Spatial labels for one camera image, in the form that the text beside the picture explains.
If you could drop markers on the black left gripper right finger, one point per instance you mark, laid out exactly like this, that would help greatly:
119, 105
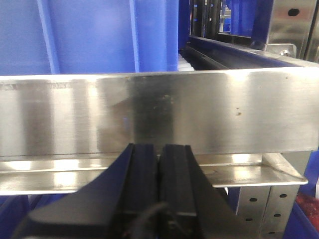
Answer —
196, 210

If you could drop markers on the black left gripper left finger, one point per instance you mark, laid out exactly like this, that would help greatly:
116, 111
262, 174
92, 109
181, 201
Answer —
119, 204

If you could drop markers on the stainless steel shelf rack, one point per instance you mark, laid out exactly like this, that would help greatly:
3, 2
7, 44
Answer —
244, 97

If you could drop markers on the large blue plastic bin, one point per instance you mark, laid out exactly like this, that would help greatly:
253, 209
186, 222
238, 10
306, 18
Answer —
88, 36

